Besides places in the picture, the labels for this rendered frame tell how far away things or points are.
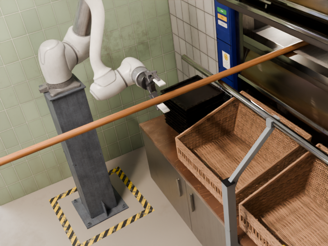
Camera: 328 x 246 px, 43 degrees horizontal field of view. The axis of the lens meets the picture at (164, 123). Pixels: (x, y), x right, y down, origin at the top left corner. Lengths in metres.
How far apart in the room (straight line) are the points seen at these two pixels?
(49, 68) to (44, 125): 0.81
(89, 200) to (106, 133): 0.64
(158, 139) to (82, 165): 0.52
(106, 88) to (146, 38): 1.15
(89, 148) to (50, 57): 0.65
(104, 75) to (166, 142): 0.73
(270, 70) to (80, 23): 1.05
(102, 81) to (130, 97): 1.23
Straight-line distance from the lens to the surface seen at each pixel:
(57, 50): 2.37
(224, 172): 2.30
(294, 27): 1.77
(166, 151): 2.49
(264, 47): 2.22
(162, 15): 3.10
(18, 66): 2.89
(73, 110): 2.49
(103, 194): 2.92
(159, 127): 2.69
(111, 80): 2.01
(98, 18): 2.03
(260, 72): 2.31
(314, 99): 2.06
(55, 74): 2.40
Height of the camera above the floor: 2.14
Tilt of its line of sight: 35 degrees down
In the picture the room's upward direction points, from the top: 9 degrees counter-clockwise
